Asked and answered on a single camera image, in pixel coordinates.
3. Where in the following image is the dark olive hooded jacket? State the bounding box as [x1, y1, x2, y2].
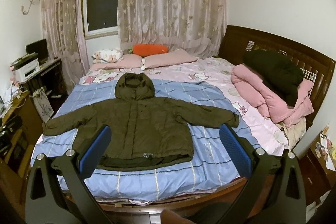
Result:
[43, 73, 239, 171]

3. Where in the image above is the wooden side desk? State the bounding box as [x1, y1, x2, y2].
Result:
[0, 90, 44, 175]

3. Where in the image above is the wooden nightstand with papers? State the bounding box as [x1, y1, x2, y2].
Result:
[298, 135, 335, 205]

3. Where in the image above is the beige cloth under quilt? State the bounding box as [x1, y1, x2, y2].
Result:
[277, 118, 306, 151]

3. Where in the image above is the blue plaid bed cover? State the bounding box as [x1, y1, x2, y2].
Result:
[30, 78, 262, 202]

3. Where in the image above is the white floral paper bag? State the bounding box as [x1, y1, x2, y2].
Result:
[33, 93, 54, 123]

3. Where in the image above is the pink folded quilt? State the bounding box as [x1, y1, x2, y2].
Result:
[231, 64, 314, 126]

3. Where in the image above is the dark computer desk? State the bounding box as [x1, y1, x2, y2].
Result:
[19, 59, 68, 113]

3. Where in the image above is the black folded garment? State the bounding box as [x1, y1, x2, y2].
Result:
[243, 50, 303, 107]

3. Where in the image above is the white printer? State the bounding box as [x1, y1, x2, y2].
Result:
[10, 53, 40, 83]

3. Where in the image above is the dark wooden headboard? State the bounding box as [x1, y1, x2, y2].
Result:
[218, 25, 335, 128]

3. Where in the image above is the pink cartoon print bedsheet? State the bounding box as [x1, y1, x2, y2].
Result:
[79, 57, 289, 155]

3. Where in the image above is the floral white pillow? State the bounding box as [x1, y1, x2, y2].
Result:
[92, 49, 123, 63]

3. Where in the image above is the black computer monitor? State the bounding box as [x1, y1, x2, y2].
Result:
[26, 39, 49, 65]

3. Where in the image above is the pink pillow left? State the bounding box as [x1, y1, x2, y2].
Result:
[91, 54, 142, 71]

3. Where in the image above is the pink pillow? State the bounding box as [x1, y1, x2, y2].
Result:
[140, 49, 198, 71]
[91, 54, 142, 71]

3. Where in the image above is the orange carrot plush pillow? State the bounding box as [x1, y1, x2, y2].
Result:
[130, 44, 169, 57]

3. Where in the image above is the pink lace curtain left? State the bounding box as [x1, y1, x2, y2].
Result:
[41, 0, 89, 92]

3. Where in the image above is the pink lace curtain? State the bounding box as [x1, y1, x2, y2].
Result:
[41, 0, 89, 92]
[118, 0, 227, 57]

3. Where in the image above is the pink pillow right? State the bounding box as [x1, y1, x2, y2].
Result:
[140, 49, 198, 71]

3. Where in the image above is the pink lace curtain right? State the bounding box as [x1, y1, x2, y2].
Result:
[118, 0, 227, 57]

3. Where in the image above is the wooden bed frame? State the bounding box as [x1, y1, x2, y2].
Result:
[98, 178, 247, 215]

